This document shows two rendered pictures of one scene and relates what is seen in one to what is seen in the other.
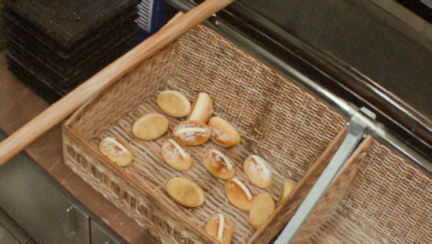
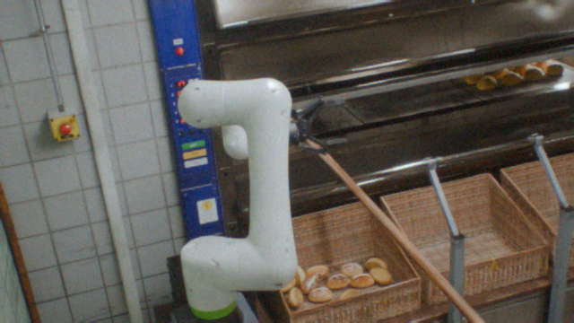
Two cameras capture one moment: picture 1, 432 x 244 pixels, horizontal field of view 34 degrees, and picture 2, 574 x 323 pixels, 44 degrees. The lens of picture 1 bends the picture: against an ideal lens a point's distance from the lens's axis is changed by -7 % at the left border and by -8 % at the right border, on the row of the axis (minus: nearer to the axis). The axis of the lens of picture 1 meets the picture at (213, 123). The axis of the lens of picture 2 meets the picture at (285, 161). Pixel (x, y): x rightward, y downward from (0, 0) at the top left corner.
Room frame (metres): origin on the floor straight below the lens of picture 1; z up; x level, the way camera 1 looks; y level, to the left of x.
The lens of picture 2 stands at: (-0.28, 1.91, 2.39)
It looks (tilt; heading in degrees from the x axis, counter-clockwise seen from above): 26 degrees down; 312
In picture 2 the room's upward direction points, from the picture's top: 5 degrees counter-clockwise
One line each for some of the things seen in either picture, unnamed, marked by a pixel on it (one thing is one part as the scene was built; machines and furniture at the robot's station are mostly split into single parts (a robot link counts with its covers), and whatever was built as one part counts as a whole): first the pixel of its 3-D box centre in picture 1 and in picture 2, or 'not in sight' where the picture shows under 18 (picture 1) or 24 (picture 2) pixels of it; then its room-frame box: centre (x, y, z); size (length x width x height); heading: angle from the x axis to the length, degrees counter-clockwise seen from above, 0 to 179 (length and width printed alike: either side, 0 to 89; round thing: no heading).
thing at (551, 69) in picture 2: not in sight; (491, 60); (1.20, -1.35, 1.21); 0.61 x 0.48 x 0.06; 148
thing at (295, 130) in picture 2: not in sight; (297, 130); (1.08, 0.33, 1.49); 0.09 x 0.07 x 0.08; 58
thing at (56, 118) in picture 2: not in sight; (65, 124); (1.90, 0.66, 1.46); 0.10 x 0.07 x 0.10; 58
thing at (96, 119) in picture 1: (207, 138); (333, 266); (1.22, 0.01, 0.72); 0.56 x 0.49 x 0.28; 59
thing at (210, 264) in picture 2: not in sight; (213, 274); (0.89, 0.93, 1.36); 0.16 x 0.13 x 0.19; 35
